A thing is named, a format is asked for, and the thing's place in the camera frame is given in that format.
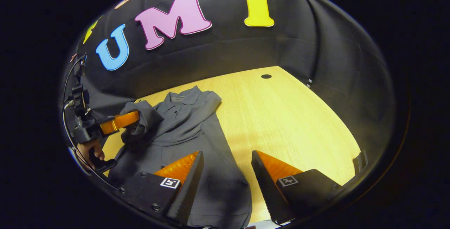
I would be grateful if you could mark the black backdrop cloth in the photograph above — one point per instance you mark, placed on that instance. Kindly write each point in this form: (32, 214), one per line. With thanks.
(228, 46)

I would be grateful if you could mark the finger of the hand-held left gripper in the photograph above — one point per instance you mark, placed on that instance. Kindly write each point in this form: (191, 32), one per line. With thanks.
(119, 121)

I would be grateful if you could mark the dark grey object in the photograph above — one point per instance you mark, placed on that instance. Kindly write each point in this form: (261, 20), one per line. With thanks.
(360, 161)

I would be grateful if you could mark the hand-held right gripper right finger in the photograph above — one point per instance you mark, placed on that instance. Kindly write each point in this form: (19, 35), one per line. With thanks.
(269, 193)

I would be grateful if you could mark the small copper clip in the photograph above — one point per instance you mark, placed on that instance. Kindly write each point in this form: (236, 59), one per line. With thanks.
(72, 57)

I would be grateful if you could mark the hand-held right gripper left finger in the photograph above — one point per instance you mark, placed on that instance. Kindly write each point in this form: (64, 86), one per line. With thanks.
(190, 193)

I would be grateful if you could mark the grey collared shirt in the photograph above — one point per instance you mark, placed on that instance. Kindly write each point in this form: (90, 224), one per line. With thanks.
(182, 127)

